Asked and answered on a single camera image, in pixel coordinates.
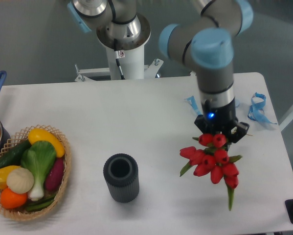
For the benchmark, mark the yellow bell pepper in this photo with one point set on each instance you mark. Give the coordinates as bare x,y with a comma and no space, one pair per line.
4,172

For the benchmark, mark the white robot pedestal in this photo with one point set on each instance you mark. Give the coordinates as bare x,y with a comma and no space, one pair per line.
125,41

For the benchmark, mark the dark grey ribbed vase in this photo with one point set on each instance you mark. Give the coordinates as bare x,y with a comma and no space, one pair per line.
121,175

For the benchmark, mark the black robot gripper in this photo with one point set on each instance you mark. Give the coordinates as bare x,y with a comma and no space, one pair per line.
221,120

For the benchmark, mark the light blue ribbon strip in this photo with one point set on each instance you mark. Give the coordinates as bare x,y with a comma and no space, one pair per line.
192,102

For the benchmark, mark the green cucumber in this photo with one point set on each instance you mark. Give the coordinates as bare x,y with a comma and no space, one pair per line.
13,155

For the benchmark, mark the green bean pods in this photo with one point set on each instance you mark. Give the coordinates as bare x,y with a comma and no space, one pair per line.
40,204

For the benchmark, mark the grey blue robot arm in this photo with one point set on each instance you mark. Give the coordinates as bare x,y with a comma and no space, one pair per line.
204,46

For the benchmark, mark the woven wicker basket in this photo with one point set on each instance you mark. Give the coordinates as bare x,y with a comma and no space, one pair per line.
22,214

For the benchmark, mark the purple sweet potato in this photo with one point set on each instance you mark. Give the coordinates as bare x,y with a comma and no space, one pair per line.
55,176

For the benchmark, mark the red tulip bouquet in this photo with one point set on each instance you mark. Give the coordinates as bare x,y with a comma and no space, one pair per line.
213,160

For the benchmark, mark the white base bracket frame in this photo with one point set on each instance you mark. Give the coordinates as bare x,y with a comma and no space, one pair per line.
117,70

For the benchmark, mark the yellow squash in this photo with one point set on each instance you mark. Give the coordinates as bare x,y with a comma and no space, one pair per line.
38,134

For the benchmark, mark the green bok choy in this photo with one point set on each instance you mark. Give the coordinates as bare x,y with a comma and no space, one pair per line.
39,160

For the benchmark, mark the crumpled blue ribbon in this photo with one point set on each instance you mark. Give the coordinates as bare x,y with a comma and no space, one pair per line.
256,109

